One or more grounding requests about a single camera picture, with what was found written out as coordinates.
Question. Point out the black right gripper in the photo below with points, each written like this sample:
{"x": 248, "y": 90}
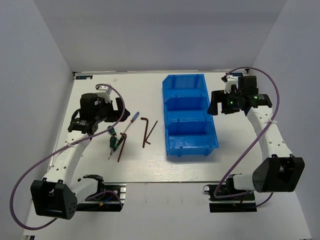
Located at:
{"x": 220, "y": 96}

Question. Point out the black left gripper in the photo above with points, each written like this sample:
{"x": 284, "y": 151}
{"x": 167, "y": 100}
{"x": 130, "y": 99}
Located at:
{"x": 116, "y": 115}

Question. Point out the blue-handled long screwdriver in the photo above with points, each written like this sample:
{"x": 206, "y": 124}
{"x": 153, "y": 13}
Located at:
{"x": 136, "y": 115}

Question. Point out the large dark hex key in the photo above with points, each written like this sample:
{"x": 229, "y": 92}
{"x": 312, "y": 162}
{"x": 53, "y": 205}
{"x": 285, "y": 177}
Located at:
{"x": 145, "y": 131}

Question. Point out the long dark hex key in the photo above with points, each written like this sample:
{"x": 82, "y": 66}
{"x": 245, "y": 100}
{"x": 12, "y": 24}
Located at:
{"x": 123, "y": 142}

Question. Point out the green precision screwdriver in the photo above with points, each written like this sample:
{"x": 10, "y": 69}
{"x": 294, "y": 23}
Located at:
{"x": 113, "y": 132}

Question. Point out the green stubby screwdriver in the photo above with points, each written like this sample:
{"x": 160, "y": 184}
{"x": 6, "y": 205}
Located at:
{"x": 112, "y": 144}

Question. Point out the thin dark hex key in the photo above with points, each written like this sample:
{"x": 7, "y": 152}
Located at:
{"x": 151, "y": 132}

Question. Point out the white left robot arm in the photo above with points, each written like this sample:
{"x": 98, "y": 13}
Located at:
{"x": 55, "y": 195}

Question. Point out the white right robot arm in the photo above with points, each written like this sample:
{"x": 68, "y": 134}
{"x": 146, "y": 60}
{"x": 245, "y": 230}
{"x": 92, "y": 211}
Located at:
{"x": 280, "y": 170}

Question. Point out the right corner label sticker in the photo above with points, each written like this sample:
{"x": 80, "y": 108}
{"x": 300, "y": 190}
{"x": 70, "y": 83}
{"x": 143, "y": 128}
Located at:
{"x": 235, "y": 74}

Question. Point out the corner label sticker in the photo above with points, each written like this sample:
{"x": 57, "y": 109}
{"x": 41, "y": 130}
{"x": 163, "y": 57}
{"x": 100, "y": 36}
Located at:
{"x": 235, "y": 74}
{"x": 83, "y": 77}

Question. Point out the blue three-compartment bin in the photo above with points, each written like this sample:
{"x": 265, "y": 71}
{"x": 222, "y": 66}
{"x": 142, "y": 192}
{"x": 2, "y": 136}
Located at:
{"x": 188, "y": 128}

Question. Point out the left corner label sticker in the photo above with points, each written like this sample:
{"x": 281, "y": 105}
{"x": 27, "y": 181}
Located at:
{"x": 83, "y": 77}

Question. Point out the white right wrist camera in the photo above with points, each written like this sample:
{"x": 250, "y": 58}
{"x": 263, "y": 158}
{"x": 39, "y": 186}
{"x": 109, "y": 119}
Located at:
{"x": 229, "y": 81}

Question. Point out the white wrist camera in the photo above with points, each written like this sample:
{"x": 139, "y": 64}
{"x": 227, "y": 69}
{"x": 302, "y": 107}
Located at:
{"x": 229, "y": 81}
{"x": 104, "y": 92}

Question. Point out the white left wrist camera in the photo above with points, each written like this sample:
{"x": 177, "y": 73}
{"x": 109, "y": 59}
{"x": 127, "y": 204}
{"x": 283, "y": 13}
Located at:
{"x": 104, "y": 92}

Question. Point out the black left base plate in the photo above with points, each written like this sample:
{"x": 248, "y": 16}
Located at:
{"x": 107, "y": 202}

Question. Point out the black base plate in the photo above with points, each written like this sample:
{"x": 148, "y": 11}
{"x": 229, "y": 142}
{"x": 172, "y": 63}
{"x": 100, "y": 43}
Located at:
{"x": 107, "y": 202}
{"x": 240, "y": 204}

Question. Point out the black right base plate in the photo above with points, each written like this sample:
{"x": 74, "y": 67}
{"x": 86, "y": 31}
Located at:
{"x": 240, "y": 204}

